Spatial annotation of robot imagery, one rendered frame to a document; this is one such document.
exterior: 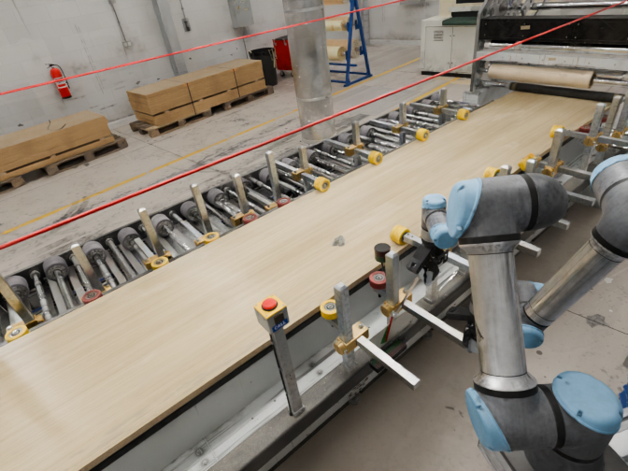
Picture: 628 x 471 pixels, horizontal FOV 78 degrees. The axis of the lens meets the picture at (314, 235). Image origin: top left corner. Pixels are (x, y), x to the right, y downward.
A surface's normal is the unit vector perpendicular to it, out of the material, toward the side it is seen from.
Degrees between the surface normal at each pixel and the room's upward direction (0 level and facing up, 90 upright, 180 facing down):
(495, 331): 59
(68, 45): 90
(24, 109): 90
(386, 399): 0
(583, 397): 8
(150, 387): 0
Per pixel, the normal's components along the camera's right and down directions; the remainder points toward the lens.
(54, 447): -0.12, -0.82
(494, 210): -0.14, 0.00
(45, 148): 0.72, 0.32
